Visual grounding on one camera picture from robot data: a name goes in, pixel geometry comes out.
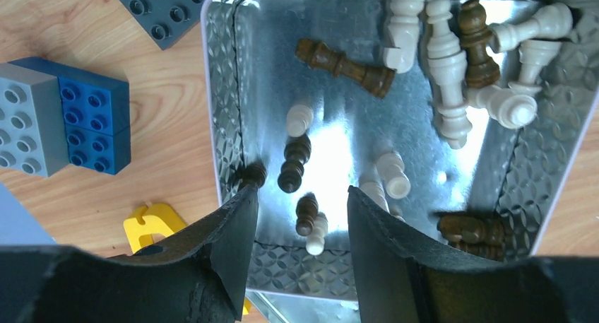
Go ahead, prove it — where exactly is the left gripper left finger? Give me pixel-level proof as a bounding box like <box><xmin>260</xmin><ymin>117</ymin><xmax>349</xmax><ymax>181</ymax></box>
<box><xmin>1</xmin><ymin>185</ymin><xmax>258</xmax><ymax>322</ymax></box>

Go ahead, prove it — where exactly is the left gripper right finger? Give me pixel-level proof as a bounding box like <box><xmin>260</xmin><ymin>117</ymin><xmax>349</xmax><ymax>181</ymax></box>
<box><xmin>347</xmin><ymin>186</ymin><xmax>598</xmax><ymax>322</ymax></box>

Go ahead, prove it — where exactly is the yellow plastic piece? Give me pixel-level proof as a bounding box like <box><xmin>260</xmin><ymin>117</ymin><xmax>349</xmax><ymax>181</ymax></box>
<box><xmin>124</xmin><ymin>200</ymin><xmax>258</xmax><ymax>322</ymax></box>

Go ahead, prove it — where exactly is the metal tin lid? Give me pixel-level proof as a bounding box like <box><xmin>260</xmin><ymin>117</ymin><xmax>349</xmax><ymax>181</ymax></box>
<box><xmin>247</xmin><ymin>290</ymin><xmax>361</xmax><ymax>323</ymax></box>

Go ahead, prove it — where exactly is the pink metal tin box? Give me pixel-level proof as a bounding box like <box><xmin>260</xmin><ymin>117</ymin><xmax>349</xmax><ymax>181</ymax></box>
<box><xmin>201</xmin><ymin>0</ymin><xmax>598</xmax><ymax>300</ymax></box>

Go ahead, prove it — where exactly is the dark queen in tin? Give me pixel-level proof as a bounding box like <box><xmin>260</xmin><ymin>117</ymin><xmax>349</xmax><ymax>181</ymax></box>
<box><xmin>295</xmin><ymin>38</ymin><xmax>396</xmax><ymax>99</ymax></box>

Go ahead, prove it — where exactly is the white king in tin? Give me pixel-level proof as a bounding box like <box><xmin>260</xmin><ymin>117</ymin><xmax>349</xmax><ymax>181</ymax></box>
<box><xmin>426</xmin><ymin>0</ymin><xmax>473</xmax><ymax>150</ymax></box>

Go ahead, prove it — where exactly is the grey blue lego brick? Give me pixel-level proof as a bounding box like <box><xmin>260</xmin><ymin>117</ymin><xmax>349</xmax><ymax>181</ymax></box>
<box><xmin>1</xmin><ymin>57</ymin><xmax>131</xmax><ymax>177</ymax></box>

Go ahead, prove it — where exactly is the dark bishop in tin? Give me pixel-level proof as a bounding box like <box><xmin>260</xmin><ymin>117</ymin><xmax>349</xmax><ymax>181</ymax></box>
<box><xmin>458</xmin><ymin>0</ymin><xmax>500</xmax><ymax>88</ymax></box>

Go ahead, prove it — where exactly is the dark grey lego baseplate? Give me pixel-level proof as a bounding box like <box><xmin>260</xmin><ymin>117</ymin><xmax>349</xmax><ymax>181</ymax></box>
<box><xmin>119</xmin><ymin>0</ymin><xmax>205</xmax><ymax>50</ymax></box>

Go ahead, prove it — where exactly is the white knight in tin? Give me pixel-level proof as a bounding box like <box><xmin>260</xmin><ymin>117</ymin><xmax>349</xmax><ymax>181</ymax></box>
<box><xmin>383</xmin><ymin>0</ymin><xmax>425</xmax><ymax>74</ymax></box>

